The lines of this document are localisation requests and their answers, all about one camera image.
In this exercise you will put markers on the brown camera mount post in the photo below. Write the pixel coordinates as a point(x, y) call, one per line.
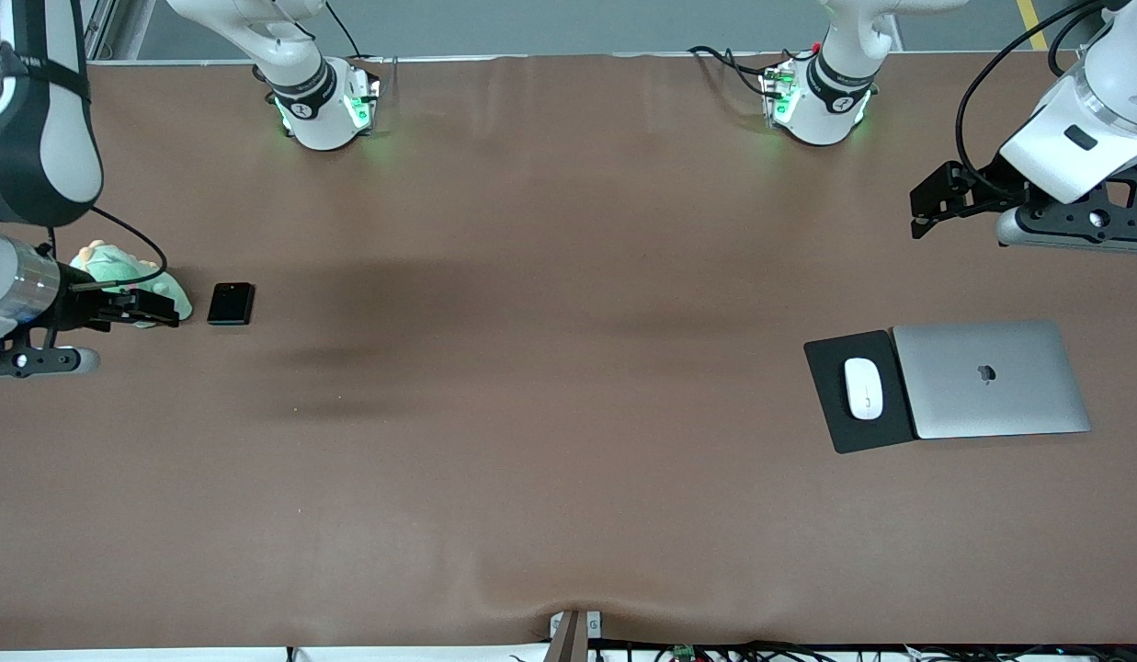
point(568, 644)

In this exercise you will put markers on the aluminium frame profile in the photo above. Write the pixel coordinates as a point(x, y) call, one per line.
point(99, 28)

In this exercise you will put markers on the brown table cover mat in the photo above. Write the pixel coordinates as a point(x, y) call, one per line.
point(439, 460)

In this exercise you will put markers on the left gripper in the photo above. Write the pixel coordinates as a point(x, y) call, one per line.
point(983, 187)

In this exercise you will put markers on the white computer mouse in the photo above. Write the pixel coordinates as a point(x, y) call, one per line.
point(862, 386)

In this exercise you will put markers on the green dinosaur plush toy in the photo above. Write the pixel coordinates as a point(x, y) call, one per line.
point(108, 267)

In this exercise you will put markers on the black mouse pad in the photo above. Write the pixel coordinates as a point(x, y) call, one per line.
point(825, 395)

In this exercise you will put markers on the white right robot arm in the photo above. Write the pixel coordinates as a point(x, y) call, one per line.
point(35, 138)

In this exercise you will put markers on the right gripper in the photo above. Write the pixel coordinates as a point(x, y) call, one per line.
point(77, 308)

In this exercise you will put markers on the silver closed laptop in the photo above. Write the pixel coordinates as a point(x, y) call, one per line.
point(991, 405)

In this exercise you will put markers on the black phone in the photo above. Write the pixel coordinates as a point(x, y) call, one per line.
point(231, 303)

